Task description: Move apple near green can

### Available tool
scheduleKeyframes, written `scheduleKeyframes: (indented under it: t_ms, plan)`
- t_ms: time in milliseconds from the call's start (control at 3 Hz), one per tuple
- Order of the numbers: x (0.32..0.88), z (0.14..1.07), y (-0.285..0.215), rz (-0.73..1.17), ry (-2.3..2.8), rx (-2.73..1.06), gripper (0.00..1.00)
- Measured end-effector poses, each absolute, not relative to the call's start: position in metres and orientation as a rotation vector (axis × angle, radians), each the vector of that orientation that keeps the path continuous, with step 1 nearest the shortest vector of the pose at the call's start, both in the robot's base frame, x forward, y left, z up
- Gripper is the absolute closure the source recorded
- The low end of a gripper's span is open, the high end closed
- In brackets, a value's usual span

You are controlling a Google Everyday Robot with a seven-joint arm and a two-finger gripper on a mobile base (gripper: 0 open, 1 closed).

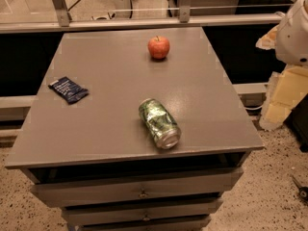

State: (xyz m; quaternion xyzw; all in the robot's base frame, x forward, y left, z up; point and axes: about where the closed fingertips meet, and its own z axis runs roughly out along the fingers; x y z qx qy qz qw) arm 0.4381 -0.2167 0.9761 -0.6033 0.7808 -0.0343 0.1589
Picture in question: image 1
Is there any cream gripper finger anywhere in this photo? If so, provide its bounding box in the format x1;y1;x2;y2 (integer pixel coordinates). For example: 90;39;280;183
255;26;278;50
259;64;308;131

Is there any red apple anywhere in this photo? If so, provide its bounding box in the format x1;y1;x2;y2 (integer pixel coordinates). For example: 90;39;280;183
147;36;170;60

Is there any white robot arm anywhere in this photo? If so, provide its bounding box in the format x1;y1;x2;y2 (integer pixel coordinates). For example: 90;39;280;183
255;0;308;131

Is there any green soda can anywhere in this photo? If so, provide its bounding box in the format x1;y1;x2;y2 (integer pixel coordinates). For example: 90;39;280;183
139;98;181;149

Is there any black tool on floor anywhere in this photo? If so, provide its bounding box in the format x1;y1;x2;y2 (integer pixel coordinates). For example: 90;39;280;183
292;176;308;201

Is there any top drawer front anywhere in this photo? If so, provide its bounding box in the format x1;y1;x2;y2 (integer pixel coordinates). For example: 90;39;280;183
31;167;244;207

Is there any drawer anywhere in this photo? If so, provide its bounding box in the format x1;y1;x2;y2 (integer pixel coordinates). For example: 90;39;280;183
81;216;211;231
31;167;244;207
63;198;222;226

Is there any bottom drawer front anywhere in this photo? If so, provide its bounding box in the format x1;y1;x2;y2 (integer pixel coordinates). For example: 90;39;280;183
81;216;211;231

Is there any blue snack packet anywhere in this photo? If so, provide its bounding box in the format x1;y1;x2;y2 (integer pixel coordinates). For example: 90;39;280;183
48;76;89;105

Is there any grey drawer cabinet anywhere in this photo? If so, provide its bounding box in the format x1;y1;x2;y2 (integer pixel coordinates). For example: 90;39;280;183
4;27;266;231

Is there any middle drawer front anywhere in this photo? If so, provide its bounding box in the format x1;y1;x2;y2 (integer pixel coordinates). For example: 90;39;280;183
63;198;222;226

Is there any metal railing frame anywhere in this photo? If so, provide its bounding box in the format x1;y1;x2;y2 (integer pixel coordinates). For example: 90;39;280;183
0;0;296;34

